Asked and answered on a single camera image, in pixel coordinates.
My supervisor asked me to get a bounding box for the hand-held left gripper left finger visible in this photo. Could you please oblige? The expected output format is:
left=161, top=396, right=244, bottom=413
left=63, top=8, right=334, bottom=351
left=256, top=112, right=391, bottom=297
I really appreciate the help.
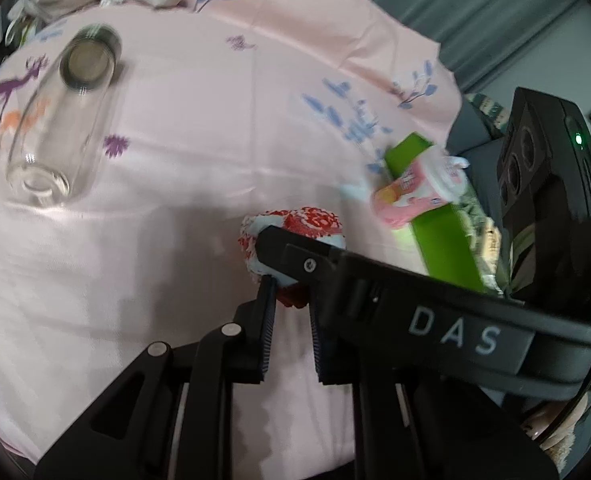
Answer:
left=33, top=275, right=279, bottom=480

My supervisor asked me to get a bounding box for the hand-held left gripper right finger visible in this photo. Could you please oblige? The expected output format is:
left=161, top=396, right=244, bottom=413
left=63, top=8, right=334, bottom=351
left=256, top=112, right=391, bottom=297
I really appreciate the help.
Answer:
left=308, top=300, right=561, bottom=480

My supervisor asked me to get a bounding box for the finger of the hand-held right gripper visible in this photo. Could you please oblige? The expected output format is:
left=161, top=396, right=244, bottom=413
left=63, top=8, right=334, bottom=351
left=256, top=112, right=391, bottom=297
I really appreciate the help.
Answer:
left=253, top=225, right=349, bottom=291

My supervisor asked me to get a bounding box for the green cardboard box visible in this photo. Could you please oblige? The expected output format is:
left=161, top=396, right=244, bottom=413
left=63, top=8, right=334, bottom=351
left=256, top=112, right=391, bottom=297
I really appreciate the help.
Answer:
left=383, top=131, right=501, bottom=293

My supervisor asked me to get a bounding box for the person's right forearm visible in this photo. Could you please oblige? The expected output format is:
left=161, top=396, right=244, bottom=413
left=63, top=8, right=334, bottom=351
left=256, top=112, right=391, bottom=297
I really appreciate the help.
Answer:
left=540, top=395, right=591, bottom=471

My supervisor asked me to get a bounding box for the person's right hand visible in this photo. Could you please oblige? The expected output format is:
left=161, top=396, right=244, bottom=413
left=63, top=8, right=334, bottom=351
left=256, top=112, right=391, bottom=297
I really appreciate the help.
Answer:
left=518, top=400, right=576, bottom=443

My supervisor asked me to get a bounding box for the cream printed tissue pack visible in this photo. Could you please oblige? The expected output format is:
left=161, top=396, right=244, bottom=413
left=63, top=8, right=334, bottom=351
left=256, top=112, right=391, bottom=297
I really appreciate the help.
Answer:
left=475, top=222, right=506, bottom=281

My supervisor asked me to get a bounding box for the pink plastic container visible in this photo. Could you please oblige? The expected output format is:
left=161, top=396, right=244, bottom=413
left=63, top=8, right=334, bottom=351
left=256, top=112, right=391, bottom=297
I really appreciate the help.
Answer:
left=369, top=152, right=471, bottom=231

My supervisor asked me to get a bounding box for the pink printed sheet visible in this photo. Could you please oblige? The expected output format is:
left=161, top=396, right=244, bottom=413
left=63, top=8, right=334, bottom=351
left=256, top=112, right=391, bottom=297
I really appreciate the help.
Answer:
left=0, top=0, right=463, bottom=461

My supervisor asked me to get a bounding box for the grey sofa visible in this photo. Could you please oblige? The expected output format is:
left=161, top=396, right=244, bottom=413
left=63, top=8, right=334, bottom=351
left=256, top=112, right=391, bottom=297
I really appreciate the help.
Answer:
left=445, top=95, right=516, bottom=161

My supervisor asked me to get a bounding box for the patterned pillow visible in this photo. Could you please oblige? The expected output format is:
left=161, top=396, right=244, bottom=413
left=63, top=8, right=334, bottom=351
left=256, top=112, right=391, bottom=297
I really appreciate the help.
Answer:
left=468, top=92, right=509, bottom=131

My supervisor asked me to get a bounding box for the clear glass bottle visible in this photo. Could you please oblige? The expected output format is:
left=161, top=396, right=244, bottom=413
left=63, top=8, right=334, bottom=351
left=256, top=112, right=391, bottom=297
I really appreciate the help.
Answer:
left=4, top=25, right=124, bottom=208

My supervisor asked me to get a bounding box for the grey blue curtain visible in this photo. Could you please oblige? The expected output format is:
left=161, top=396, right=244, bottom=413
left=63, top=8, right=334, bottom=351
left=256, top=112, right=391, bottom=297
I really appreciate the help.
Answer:
left=315, top=0, right=591, bottom=96

